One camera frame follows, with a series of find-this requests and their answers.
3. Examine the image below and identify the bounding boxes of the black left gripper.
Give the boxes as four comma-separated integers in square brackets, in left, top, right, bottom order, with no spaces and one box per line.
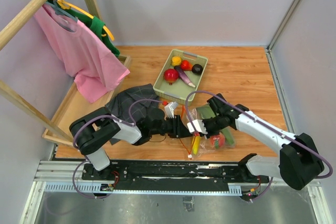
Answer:
[150,115,193,139]

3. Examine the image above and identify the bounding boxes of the dark grey checked cloth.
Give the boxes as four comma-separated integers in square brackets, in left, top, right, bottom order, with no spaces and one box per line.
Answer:
[104,84,159,146]

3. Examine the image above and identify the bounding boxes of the pink t-shirt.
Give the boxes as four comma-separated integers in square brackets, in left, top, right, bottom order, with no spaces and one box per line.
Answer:
[34,4,130,103]

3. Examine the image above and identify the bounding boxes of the light green plastic basket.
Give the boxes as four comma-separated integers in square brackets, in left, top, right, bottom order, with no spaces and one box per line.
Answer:
[153,49,208,104]

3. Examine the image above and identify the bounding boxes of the clear zip top bag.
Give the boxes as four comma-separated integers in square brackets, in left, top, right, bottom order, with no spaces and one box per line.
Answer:
[178,104,237,161]

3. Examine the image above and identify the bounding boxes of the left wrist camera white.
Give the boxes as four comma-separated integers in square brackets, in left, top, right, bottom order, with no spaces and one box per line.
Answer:
[162,101,179,119]

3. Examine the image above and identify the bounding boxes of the dark fake avocado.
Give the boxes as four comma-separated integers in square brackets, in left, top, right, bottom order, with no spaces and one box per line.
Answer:
[192,64,203,76]

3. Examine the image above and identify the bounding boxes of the grey clothes hanger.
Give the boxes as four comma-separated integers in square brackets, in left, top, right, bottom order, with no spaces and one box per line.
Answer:
[45,0,78,23]

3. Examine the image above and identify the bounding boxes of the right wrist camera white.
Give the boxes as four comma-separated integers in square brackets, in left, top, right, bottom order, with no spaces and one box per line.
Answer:
[187,119,203,134]

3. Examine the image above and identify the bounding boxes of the purple fake eggplant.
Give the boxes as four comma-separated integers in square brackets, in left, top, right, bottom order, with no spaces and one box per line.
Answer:
[174,66,196,88]

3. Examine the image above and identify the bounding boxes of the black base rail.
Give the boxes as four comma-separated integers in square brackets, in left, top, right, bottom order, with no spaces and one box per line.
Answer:
[49,157,271,198]

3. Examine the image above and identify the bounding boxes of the yellow fake orange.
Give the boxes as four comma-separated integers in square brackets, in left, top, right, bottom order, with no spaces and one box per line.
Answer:
[171,56,182,67]

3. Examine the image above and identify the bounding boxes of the yellow clothes hanger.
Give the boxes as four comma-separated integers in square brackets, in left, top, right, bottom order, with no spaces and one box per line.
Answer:
[47,0,116,41]

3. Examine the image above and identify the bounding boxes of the red fake apple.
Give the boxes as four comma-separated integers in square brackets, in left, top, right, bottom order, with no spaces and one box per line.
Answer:
[163,69,179,85]

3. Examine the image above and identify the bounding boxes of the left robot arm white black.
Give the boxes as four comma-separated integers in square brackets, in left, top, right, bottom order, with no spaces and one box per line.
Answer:
[69,107,192,180]

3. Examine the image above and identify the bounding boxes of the orange fake peach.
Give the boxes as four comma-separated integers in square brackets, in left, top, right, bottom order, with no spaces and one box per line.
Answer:
[209,133,225,149]

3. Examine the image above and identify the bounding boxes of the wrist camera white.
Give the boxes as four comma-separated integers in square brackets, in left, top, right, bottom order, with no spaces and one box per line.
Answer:
[187,119,203,134]
[162,101,179,119]

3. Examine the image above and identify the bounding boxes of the yellow fake banana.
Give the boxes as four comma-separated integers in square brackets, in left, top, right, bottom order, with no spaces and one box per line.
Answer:
[191,135,201,155]

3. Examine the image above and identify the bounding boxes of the green t-shirt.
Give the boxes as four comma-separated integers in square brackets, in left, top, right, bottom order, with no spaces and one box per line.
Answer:
[67,9,120,58]

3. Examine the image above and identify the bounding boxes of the green fake leafy vegetable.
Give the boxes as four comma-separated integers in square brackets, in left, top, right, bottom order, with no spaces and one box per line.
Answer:
[195,105,236,146]

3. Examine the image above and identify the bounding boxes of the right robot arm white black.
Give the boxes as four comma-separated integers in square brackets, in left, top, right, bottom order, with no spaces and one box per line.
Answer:
[188,94,324,190]

